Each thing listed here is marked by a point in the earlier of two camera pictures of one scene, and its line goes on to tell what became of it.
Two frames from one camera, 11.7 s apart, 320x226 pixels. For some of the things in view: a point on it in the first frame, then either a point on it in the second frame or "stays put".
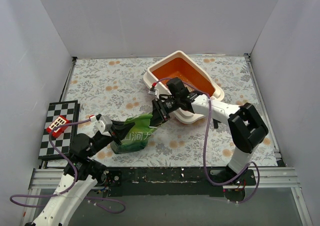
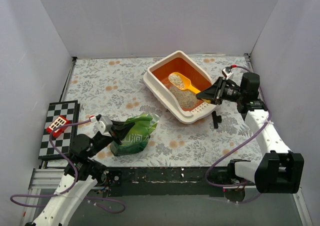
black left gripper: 115,132 stays put
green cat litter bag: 138,137 stays put
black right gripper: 159,110 → 218,91
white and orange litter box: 177,70 stays put
